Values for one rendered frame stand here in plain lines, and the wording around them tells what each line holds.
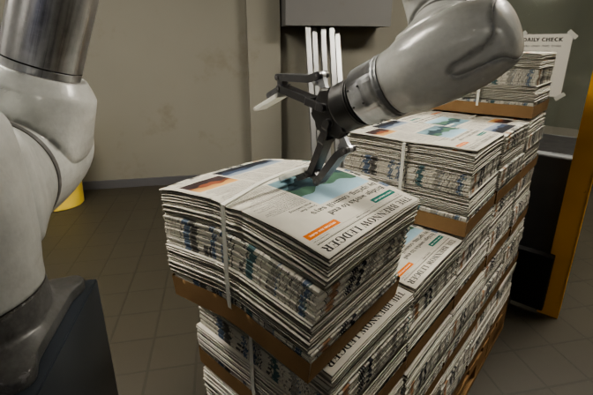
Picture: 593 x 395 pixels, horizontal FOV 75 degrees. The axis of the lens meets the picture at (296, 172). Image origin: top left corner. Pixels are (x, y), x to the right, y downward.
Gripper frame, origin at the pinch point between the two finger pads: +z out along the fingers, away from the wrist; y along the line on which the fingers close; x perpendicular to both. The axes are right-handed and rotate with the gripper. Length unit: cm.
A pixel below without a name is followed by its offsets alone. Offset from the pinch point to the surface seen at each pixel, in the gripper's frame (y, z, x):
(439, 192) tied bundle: 24, -3, 47
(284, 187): 8.5, -1.0, -2.7
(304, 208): 12.6, -8.1, -6.9
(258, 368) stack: 40.0, 15.9, -9.9
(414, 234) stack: 33, 4, 41
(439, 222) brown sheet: 32, -1, 47
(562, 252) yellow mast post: 86, 3, 159
